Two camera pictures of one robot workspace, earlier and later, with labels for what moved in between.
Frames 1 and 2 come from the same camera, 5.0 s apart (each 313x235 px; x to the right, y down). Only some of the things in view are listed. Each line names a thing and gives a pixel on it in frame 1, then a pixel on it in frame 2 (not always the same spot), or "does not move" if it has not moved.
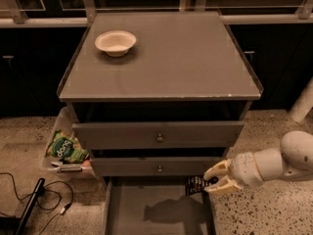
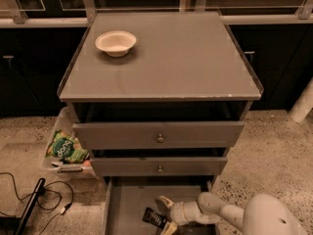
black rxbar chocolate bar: (197, 184) → (155, 217)
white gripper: (245, 167) → (179, 211)
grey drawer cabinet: (157, 96) does not move
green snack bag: (63, 146) does not move
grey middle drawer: (154, 166) does not move
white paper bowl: (115, 42) does not move
